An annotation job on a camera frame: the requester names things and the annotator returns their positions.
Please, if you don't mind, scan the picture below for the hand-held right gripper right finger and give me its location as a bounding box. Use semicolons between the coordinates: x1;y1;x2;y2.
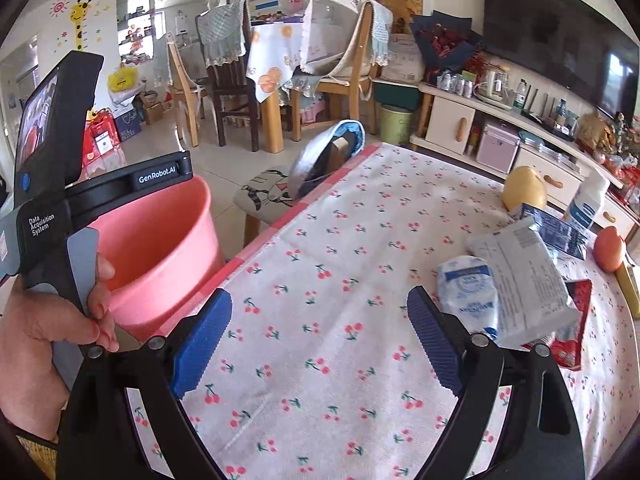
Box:
406;285;586;480

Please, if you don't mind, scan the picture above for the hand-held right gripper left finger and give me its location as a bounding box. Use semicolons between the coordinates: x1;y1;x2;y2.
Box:
55;289;233;480

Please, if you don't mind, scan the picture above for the white blue tissue pack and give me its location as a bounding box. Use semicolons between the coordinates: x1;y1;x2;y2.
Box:
436;255;499;343

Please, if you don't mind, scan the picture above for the pink plastic bucket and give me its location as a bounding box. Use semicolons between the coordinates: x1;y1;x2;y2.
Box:
92;175;226;341

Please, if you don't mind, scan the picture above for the white printed plastic packet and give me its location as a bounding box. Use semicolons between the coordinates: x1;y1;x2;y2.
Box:
467;215;581;351

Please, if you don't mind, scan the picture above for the red snack wrapper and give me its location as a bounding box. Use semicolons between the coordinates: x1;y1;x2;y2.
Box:
522;279;594;372

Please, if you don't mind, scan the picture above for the blue white milk carton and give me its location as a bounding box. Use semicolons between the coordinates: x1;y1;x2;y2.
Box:
510;203;593;261

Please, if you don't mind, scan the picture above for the green trash bin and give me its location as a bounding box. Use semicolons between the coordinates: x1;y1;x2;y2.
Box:
379;104;415;145

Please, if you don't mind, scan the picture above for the person's left hand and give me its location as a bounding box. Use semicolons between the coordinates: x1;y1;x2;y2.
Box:
0;252;121;431

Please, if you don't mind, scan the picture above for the red gift box white label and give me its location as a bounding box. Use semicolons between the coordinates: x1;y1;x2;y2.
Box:
85;109;121;161

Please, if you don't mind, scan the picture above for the cherry print tablecloth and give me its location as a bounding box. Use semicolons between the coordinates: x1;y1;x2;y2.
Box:
125;142;640;480

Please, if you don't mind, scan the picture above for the cardboard box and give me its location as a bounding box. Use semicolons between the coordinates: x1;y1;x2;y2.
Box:
142;92;166;123

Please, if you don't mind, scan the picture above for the cat print seat cushion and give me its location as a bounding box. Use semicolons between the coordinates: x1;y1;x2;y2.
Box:
232;167;301;228

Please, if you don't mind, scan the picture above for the yellow bag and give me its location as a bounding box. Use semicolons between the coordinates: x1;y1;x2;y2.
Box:
107;62;138;93

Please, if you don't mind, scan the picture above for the yellow pomelo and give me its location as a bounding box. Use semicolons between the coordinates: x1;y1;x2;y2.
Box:
501;166;547;213

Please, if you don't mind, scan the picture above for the light wooden chair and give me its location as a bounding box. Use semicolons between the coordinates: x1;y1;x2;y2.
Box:
295;2;381;136
167;35;208;148

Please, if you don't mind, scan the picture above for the orange round fruit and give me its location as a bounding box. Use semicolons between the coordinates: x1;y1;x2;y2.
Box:
594;226;626;273

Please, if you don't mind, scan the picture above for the yellow banana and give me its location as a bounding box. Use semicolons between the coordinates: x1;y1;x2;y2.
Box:
615;262;640;318

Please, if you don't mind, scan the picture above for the pink storage case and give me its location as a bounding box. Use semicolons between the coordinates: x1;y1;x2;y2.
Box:
476;122;521;176

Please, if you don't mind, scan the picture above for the white bottle blue label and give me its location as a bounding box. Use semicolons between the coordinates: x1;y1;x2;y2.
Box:
562;167;611;231

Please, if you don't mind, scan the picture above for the white TV cabinet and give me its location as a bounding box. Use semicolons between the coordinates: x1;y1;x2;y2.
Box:
410;82;640;241

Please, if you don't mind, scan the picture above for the dark wooden chair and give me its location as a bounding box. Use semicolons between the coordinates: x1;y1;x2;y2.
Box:
207;57;261;153

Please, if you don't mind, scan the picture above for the black router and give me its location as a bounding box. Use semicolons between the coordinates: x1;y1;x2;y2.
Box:
522;89;576;141

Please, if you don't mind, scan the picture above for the dark green box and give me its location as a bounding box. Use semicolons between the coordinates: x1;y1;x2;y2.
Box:
372;80;421;111

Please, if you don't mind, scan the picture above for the pack of small bottles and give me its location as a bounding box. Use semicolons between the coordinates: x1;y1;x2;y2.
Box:
437;70;476;97

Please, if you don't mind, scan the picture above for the gold ornament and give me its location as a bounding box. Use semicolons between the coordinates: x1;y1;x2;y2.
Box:
575;112;613;153

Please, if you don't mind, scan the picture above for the grey quilted chair cover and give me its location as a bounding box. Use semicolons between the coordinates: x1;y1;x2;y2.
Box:
195;0;249;68

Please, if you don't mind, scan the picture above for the beige kitchen appliance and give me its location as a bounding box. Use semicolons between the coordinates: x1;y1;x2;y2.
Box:
475;67;511;101

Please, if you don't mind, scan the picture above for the dining table orange print cloth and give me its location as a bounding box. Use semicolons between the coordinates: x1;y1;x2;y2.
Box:
246;22;306;153

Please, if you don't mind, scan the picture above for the white rice bag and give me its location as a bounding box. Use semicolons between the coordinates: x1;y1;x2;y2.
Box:
382;34;426;83

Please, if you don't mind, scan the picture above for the dark blue flower bouquet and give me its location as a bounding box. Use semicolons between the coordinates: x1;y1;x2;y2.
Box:
410;10;483;73

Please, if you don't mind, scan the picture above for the light blue chair cover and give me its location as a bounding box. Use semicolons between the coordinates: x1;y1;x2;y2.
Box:
370;2;393;66

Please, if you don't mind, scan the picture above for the black television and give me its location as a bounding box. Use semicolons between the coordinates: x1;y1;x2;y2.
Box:
482;0;640;121

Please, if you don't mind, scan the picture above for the giraffe height wall sticker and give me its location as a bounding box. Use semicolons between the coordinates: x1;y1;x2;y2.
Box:
50;0;108;51

